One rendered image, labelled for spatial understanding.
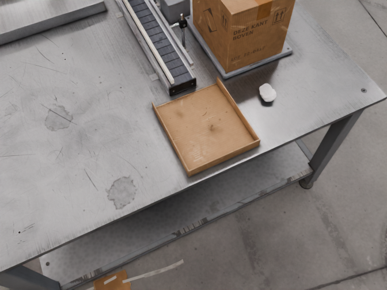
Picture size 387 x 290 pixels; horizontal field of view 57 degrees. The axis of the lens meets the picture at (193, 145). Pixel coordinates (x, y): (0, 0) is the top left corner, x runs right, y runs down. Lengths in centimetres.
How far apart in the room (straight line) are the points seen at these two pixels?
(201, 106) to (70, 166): 49
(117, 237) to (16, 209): 64
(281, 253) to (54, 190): 120
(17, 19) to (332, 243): 181
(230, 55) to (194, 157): 38
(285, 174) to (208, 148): 76
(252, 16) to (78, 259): 126
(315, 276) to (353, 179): 60
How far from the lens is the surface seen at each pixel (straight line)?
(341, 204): 214
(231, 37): 123
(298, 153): 194
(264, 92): 130
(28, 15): 169
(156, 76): 138
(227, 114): 126
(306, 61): 148
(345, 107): 138
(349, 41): 288
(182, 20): 137
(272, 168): 187
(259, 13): 123
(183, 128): 123
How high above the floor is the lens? 187
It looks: 60 degrees down
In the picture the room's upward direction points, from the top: 2 degrees counter-clockwise
